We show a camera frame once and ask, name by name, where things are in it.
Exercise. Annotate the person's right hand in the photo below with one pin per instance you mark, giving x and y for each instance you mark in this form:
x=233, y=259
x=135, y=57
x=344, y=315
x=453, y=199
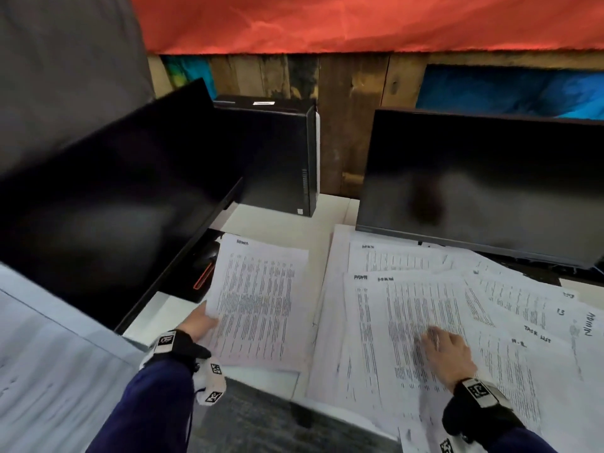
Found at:
x=450, y=358

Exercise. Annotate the person's left hand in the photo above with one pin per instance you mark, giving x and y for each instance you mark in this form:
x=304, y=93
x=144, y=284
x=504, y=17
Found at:
x=198, y=323

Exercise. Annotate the sorted stack of printed sheets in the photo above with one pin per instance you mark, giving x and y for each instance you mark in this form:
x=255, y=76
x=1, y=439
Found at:
x=259, y=301

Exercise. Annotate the pile of printed papers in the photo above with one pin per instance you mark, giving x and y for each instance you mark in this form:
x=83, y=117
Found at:
x=401, y=316

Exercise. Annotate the person's left forearm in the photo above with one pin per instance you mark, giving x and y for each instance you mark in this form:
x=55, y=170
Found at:
x=146, y=410

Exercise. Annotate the person's right forearm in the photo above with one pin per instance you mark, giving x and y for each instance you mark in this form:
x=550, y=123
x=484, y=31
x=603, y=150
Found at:
x=524, y=443

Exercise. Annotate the white table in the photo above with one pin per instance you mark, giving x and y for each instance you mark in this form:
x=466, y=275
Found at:
x=273, y=226

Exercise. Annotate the black computer monitor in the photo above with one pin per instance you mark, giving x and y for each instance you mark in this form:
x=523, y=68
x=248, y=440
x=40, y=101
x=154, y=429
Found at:
x=486, y=183
x=108, y=207

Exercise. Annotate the black desktop computer tower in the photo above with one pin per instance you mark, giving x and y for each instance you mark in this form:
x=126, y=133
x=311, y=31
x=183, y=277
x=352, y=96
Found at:
x=273, y=155

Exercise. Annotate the teal green cloth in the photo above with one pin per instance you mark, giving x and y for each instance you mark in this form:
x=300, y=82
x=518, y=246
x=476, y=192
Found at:
x=189, y=73

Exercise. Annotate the wooden plank partition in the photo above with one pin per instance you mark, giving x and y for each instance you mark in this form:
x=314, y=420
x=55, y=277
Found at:
x=349, y=122

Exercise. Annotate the blue cloth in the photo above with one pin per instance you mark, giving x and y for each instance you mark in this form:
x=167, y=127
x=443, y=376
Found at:
x=509, y=91

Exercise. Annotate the grey fabric panel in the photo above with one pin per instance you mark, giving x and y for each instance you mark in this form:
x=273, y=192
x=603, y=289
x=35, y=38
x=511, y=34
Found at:
x=61, y=75

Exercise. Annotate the red-orange cloth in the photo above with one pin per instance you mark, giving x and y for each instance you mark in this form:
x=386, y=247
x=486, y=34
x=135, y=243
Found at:
x=354, y=21

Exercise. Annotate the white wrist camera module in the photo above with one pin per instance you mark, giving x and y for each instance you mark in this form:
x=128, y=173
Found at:
x=212, y=382
x=448, y=445

